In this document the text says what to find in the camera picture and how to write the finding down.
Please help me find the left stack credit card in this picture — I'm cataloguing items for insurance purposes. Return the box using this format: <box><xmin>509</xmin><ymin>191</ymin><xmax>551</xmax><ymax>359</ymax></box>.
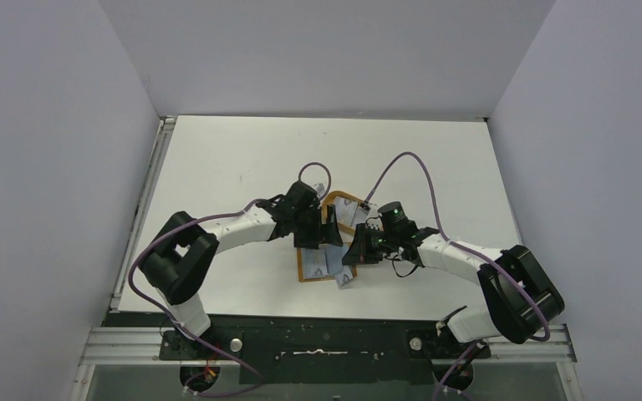
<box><xmin>334</xmin><ymin>196</ymin><xmax>359</xmax><ymax>227</ymax></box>

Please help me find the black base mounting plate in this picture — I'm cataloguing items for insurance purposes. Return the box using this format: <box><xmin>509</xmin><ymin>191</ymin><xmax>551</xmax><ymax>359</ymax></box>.
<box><xmin>158</xmin><ymin>315</ymin><xmax>492</xmax><ymax>393</ymax></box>

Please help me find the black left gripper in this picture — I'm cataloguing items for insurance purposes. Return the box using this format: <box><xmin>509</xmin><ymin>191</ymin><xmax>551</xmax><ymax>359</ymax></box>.
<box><xmin>291</xmin><ymin>205</ymin><xmax>341</xmax><ymax>250</ymax></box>

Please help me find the tan oval tray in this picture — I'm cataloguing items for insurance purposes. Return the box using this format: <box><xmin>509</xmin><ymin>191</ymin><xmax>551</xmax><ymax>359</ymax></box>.
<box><xmin>321</xmin><ymin>190</ymin><xmax>382</xmax><ymax>239</ymax></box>

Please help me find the aluminium side rail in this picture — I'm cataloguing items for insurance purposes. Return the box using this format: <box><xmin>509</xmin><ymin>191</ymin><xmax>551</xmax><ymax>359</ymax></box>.
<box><xmin>109</xmin><ymin>115</ymin><xmax>178</xmax><ymax>312</ymax></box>

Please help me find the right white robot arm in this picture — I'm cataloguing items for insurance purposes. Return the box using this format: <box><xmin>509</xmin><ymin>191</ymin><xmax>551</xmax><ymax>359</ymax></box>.
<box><xmin>343</xmin><ymin>201</ymin><xmax>565</xmax><ymax>357</ymax></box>

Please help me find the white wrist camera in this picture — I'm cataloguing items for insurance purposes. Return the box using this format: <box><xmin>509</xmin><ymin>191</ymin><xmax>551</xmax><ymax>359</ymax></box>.
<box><xmin>312</xmin><ymin>183</ymin><xmax>326</xmax><ymax>197</ymax></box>
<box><xmin>358</xmin><ymin>201</ymin><xmax>379</xmax><ymax>217</ymax></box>

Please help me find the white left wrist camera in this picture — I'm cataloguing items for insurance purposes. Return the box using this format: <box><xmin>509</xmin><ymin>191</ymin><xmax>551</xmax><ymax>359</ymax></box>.
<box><xmin>312</xmin><ymin>183</ymin><xmax>326</xmax><ymax>197</ymax></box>

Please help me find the orange leather card holder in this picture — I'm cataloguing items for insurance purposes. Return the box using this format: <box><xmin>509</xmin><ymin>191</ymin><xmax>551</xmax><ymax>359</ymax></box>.
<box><xmin>297</xmin><ymin>243</ymin><xmax>358</xmax><ymax>287</ymax></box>

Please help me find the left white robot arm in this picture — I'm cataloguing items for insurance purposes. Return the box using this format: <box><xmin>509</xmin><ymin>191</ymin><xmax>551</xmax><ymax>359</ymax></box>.
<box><xmin>130</xmin><ymin>180</ymin><xmax>343</xmax><ymax>358</ymax></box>

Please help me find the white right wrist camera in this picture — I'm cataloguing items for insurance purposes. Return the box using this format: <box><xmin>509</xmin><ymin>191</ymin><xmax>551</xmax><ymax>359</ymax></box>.
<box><xmin>358</xmin><ymin>201</ymin><xmax>379</xmax><ymax>217</ymax></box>

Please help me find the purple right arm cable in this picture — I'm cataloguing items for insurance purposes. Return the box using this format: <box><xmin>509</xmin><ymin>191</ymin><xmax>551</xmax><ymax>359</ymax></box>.
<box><xmin>360</xmin><ymin>151</ymin><xmax>552</xmax><ymax>401</ymax></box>

